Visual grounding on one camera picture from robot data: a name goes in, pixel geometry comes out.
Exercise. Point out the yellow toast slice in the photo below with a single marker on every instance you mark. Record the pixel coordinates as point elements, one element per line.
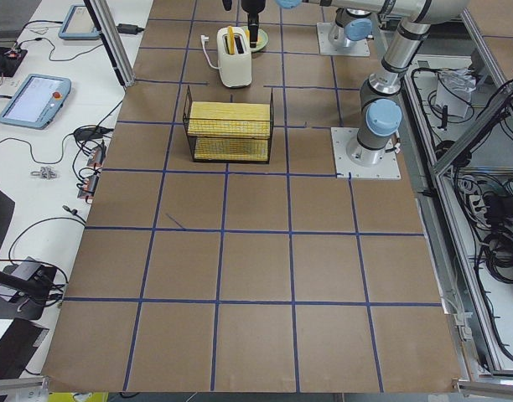
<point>230,40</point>

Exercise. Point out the blue teach pendant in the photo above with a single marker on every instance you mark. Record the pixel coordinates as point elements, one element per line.
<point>78,25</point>
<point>36,102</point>

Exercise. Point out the light green plate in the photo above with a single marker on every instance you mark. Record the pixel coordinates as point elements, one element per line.
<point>262,39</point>

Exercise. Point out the wooden two-tier shelf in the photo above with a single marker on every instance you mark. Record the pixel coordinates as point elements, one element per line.
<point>229,125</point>

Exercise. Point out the aluminium frame post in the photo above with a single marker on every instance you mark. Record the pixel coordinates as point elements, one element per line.
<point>105,25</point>

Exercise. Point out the black power adapter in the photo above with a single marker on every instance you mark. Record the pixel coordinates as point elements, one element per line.
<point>133,29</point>

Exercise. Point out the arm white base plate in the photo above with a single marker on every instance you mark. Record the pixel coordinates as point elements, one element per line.
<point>350,40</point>
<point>353,161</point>

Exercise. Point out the near blue teach pendant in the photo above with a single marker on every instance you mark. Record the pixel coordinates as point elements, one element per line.
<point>36,102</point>

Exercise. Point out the black monitor stand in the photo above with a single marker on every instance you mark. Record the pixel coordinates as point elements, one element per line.
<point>27,289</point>

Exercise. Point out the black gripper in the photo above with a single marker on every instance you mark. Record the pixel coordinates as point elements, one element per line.
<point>253,6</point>

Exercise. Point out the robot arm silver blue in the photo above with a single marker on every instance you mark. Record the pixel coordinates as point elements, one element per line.
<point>352,17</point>
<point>381,115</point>

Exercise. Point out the white two-slot toaster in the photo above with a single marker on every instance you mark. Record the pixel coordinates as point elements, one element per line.
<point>235,70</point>

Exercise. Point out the crumpled white paper bag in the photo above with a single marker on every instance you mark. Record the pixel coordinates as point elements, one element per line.
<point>454,92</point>

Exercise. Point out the far blue teach pendant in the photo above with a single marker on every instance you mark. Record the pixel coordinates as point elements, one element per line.
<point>78,25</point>

